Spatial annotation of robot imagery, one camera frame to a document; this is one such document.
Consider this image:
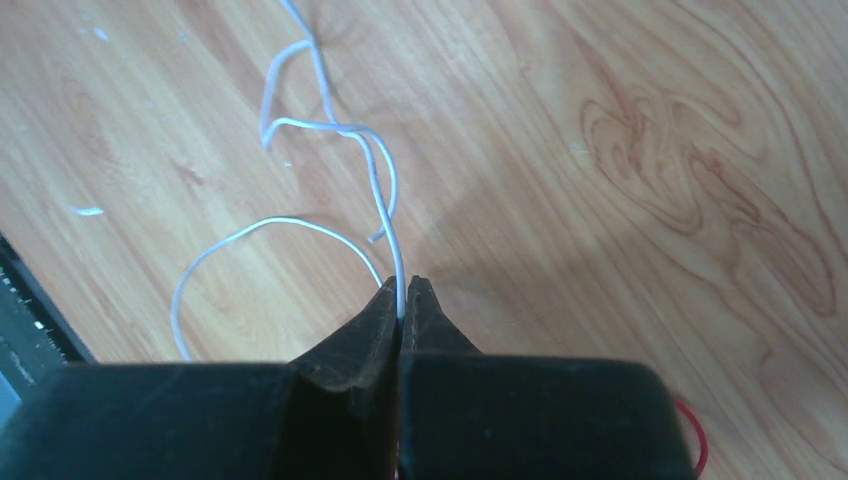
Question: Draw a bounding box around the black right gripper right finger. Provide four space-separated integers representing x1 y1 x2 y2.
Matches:
399 276 696 479

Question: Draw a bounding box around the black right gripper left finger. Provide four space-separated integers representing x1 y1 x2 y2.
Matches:
1 280 399 479

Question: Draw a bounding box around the red cable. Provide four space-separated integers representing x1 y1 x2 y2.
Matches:
674 397 710 480

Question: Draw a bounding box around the white cable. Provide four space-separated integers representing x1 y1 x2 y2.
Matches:
170 0 407 364

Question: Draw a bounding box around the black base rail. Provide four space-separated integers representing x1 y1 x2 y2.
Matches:
1 238 95 425

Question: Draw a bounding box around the small white wire scrap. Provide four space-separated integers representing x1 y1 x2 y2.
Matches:
69 206 104 217

